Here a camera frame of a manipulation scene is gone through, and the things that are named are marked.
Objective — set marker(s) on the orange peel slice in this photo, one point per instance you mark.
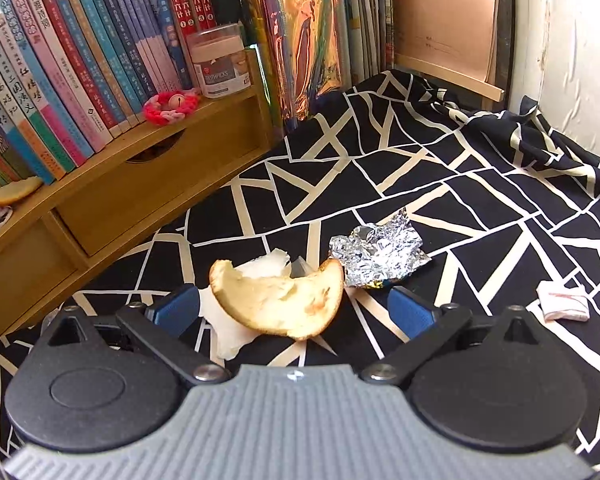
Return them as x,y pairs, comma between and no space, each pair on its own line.
10,194

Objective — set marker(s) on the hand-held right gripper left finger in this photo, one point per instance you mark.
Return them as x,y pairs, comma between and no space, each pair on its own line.
175,305

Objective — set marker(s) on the wooden desk shelf with drawers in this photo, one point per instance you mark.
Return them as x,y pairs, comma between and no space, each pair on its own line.
155,185

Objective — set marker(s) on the small white folded wrapper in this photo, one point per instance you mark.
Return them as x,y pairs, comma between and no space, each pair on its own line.
562,302

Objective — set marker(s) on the silver foil wrapper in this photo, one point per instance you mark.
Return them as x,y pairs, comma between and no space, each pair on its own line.
380,255

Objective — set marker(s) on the white lidded toothpick jar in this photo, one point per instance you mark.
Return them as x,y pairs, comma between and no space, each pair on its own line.
220,65

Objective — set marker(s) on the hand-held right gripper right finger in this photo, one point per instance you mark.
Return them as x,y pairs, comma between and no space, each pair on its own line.
410,310

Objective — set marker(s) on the row of thin picture books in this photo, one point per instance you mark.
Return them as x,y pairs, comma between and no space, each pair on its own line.
305,35

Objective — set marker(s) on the black geometric tablecloth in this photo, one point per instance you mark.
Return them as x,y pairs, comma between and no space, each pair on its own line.
480,200

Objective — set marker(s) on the row of upright books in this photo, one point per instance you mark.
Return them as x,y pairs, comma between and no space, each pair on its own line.
80,60

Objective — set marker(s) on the pink crocheted ornament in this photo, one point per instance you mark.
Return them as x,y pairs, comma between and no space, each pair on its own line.
170,107

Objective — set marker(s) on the large orange peel piece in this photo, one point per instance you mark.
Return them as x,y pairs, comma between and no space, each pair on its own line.
280,305

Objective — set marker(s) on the tan kraft notebook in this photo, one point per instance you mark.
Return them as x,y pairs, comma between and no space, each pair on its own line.
445,10

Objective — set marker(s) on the white torn paper scrap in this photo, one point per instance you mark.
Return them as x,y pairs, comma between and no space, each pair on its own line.
225,330

